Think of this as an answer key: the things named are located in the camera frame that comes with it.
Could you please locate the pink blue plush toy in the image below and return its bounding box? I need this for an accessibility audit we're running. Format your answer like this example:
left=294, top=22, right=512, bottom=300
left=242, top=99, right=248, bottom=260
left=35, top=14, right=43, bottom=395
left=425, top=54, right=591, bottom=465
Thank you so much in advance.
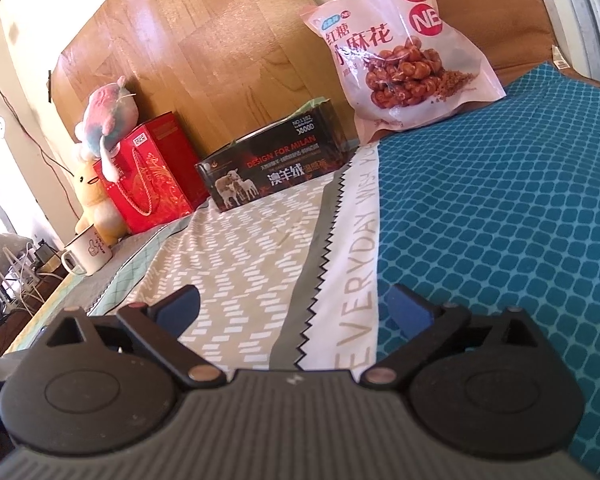
left=74, top=76, right=138, bottom=183

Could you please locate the yellow duck plush toy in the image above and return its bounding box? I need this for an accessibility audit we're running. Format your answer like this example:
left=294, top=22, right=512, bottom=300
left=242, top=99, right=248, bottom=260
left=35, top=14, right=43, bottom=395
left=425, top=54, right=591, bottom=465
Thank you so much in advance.
left=73, top=157, right=129, bottom=246

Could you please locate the large pink snack bag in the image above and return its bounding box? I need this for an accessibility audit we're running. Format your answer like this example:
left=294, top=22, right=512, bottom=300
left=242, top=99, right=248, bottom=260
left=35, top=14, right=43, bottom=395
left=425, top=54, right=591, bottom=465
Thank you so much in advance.
left=302, top=0, right=505, bottom=144

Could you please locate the brown cushion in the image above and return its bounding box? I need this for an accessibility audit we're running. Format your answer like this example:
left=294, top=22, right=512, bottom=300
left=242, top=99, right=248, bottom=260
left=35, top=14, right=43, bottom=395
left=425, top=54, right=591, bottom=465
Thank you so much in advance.
left=437, top=0, right=600, bottom=89

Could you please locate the red gift box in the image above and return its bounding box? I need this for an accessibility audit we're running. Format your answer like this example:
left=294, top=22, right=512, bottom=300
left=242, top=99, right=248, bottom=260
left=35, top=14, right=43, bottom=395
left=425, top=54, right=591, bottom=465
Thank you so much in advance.
left=93, top=112, right=209, bottom=234

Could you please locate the wooden headboard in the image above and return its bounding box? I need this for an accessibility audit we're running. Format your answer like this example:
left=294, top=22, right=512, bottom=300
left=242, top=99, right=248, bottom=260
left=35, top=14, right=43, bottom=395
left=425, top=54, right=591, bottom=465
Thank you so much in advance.
left=50, top=0, right=356, bottom=155

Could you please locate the white enamel mug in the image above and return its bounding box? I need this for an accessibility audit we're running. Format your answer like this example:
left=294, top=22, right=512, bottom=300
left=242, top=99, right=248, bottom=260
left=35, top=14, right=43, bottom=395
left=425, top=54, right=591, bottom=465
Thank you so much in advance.
left=60, top=226, right=114, bottom=276

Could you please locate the black cardboard box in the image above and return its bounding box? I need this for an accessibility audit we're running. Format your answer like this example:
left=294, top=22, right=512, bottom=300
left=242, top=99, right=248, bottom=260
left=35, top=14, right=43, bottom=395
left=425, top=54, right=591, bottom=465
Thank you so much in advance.
left=197, top=98, right=347, bottom=211

